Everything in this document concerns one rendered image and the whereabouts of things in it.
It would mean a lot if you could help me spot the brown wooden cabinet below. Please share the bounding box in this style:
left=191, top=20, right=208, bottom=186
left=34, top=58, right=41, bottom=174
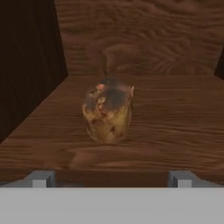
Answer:
left=0, top=0, right=224, bottom=188

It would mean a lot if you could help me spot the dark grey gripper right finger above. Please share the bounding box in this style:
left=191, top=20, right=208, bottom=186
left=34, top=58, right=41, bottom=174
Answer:
left=168, top=171, right=222, bottom=188

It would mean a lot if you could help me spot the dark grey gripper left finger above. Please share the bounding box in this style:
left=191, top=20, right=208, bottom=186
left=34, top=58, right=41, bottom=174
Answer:
left=3, top=171, right=57, bottom=188

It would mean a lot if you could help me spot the golden brown bread loaf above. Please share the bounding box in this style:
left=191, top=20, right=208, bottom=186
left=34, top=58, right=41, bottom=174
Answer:
left=81, top=77, right=136, bottom=145

